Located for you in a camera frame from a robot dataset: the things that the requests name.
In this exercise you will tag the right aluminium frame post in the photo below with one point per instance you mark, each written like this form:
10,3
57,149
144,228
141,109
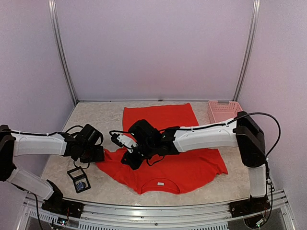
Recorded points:
248,49

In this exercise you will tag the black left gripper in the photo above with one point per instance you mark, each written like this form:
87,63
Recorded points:
100,155

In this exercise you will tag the pink plastic basket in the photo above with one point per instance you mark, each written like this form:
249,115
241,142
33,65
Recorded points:
219,111

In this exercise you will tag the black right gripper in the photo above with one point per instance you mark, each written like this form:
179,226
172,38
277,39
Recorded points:
135,163

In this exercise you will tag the left aluminium frame post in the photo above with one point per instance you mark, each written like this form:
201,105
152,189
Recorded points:
60,48

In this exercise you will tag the aluminium frame post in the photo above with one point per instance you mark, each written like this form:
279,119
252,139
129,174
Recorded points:
60,48
248,49

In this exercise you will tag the front aluminium rail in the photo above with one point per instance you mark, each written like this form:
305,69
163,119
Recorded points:
123,209

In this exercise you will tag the black open brooch box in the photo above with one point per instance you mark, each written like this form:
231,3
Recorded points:
77,175

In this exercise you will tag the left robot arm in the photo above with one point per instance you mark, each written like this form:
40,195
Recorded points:
84,146

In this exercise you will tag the red t-shirt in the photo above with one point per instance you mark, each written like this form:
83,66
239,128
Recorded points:
181,173

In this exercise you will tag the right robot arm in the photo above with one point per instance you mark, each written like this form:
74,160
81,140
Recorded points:
143,141

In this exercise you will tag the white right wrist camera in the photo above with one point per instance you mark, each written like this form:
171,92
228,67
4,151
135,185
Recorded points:
120,139

